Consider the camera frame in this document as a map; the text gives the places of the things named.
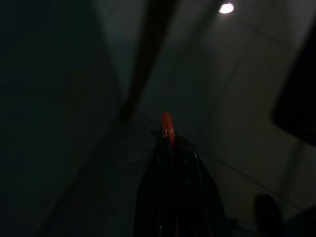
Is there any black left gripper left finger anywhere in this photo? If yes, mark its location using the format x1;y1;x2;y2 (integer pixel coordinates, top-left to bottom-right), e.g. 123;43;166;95
133;137;175;237

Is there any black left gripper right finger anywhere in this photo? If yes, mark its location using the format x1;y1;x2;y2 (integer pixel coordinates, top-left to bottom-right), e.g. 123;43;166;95
174;134;228;237

